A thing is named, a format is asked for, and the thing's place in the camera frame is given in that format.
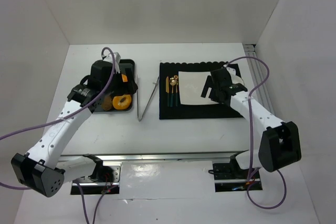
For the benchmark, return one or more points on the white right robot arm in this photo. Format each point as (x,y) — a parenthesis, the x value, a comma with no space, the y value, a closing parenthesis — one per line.
(274,143)

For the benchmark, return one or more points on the white two-handled soup bowl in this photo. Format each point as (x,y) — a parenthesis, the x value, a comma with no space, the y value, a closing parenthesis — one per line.
(236,79)

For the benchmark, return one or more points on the gold knife teal handle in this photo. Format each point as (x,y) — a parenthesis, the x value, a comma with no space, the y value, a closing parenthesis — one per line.
(167,89)

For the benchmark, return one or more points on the black scalloped placemat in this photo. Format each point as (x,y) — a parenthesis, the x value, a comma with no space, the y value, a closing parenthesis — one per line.
(180,111)

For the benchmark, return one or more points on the aluminium mounting rail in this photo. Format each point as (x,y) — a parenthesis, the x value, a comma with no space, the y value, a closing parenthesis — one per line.
(165,156)

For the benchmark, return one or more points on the gold fork teal handle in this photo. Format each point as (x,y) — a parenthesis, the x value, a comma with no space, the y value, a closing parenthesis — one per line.
(176,91)

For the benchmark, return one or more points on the dark brown round bread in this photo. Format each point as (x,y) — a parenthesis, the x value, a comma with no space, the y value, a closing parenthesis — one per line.
(107,103)

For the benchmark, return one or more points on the metal serving tongs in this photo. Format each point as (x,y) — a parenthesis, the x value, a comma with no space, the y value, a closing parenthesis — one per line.
(140,114)

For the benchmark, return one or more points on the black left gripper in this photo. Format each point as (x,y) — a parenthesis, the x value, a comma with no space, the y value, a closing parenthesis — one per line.
(127,83)

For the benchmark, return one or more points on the aluminium corner frame rail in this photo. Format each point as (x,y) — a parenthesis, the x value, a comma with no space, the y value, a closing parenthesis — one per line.
(256,69)

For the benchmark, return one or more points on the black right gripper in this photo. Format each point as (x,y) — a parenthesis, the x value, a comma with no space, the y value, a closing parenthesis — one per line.
(213,89)

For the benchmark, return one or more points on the orange bread roll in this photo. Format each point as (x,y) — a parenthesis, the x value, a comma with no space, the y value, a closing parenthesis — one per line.
(124,78)

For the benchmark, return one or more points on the black food tray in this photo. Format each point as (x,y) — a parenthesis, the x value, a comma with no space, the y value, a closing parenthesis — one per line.
(122,83)

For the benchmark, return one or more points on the orange glazed bagel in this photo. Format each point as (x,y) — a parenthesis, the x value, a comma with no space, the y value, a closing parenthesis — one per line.
(122,102)

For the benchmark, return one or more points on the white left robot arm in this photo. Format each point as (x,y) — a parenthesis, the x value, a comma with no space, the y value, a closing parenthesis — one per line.
(39,168)

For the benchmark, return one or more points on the white square plate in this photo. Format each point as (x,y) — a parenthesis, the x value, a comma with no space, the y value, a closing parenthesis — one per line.
(190,88)

